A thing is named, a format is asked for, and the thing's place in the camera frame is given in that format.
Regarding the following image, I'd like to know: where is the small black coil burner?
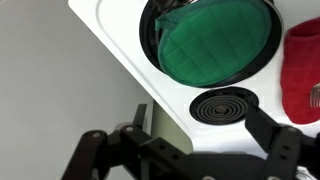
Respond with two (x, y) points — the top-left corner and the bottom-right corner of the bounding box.
(189, 86), (260, 127)

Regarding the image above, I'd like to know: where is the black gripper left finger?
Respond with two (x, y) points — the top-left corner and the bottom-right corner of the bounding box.
(60, 103), (158, 180)

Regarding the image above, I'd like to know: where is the white refrigerator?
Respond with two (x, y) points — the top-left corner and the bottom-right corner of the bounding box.
(0, 0), (155, 180)

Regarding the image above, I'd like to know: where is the small grey metal tool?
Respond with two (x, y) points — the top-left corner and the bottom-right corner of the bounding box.
(309, 83), (320, 108)

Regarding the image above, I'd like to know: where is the round green quilted towel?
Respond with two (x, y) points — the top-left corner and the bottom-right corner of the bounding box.
(154, 0), (273, 88)

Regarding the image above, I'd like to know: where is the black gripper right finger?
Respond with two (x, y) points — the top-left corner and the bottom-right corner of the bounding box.
(244, 104), (320, 180)

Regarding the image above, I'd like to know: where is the white electric stove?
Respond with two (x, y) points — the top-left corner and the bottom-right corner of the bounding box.
(68, 0), (320, 161)

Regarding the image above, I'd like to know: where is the black frying pan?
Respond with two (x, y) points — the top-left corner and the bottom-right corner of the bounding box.
(138, 0), (284, 89)

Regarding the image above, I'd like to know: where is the red oven mitt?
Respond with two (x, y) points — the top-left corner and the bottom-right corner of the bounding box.
(280, 17), (320, 125)

